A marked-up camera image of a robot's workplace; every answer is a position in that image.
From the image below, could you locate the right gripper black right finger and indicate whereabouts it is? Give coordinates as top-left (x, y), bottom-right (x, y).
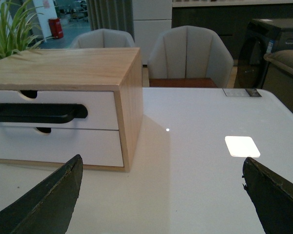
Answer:
top-left (242, 157), bottom-right (293, 234)

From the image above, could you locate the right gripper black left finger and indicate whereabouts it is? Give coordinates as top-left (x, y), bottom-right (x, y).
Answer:
top-left (0, 155), bottom-right (83, 234)

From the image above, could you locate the black drawer handle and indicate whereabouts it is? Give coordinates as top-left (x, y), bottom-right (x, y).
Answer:
top-left (0, 103), bottom-right (88, 124)

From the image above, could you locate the wooden drawer cabinet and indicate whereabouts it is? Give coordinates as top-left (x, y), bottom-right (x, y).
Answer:
top-left (0, 48), bottom-right (143, 172)

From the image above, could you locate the table label sticker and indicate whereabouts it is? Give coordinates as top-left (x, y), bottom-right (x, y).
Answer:
top-left (223, 88), bottom-right (261, 98)

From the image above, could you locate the black washing machine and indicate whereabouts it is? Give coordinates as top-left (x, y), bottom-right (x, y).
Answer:
top-left (234, 18), bottom-right (293, 88)

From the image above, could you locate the beige armchair right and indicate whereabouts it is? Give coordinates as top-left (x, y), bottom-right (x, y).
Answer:
top-left (147, 25), bottom-right (233, 88)

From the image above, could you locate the beige armchair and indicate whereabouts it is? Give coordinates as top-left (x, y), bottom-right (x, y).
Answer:
top-left (147, 25), bottom-right (233, 88)
top-left (69, 29), bottom-right (136, 49)

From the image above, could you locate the beige armchair left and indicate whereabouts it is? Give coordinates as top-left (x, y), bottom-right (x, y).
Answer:
top-left (69, 29), bottom-right (136, 49)

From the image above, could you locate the red fire extinguisher box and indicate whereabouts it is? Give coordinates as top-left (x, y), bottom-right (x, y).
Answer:
top-left (48, 18), bottom-right (63, 39)

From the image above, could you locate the green potted plant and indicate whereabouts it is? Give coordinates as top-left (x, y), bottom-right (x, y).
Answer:
top-left (0, 0), bottom-right (43, 60)

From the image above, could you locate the dark counter cabinet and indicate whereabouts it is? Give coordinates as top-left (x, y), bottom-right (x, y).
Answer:
top-left (172, 3), bottom-right (293, 60)

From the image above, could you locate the grey curtain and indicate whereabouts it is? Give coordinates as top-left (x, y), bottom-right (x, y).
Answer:
top-left (86, 0), bottom-right (134, 37)

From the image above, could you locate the white cabinet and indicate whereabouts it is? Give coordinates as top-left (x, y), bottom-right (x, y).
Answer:
top-left (132, 0), bottom-right (172, 65)

